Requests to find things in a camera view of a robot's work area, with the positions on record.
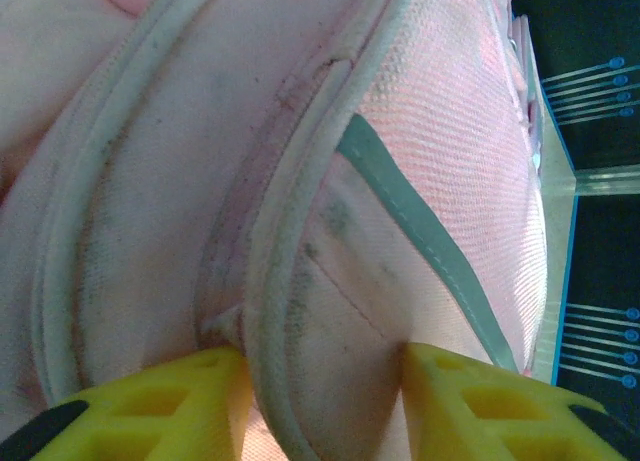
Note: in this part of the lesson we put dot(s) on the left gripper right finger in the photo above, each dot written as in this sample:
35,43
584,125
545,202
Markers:
430,406

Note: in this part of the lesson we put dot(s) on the pink student backpack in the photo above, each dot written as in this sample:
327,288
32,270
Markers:
200,181

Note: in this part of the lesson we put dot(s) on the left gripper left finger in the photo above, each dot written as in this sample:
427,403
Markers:
215,381

